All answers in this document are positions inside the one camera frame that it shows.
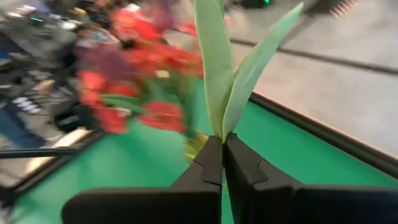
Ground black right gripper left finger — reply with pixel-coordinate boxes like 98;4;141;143
61;135;223;224

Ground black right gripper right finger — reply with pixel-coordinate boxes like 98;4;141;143
224;132;398;224

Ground red artificial carnation spray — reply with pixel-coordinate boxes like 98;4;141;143
76;70;187;134
110;7;205;78

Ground white artificial tulip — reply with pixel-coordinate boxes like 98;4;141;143
193;0;305;143

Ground pink artificial tulip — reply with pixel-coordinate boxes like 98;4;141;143
76;45;136;82

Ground dark red artificial tulip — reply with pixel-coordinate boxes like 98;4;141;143
148;0;177;30

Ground green table mat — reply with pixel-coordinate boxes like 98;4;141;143
12;77;398;224

